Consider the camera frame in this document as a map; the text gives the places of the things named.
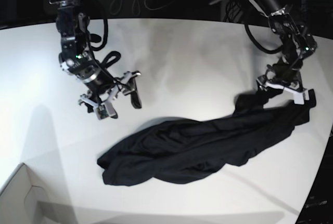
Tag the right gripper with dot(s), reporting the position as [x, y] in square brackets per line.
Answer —
[102, 88]

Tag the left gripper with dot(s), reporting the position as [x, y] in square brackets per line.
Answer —
[282, 76]

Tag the black t-shirt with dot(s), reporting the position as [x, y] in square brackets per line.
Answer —
[183, 151]

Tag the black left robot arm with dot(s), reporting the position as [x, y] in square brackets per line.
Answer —
[297, 44]

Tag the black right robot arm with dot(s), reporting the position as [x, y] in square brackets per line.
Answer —
[77, 58]

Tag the white cardboard box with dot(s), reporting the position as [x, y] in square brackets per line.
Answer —
[18, 201]

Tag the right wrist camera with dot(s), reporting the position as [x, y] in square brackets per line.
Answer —
[106, 110]

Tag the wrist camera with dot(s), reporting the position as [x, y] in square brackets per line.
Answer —
[106, 110]
[300, 97]

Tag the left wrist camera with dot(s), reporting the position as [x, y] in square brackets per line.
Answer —
[300, 97]

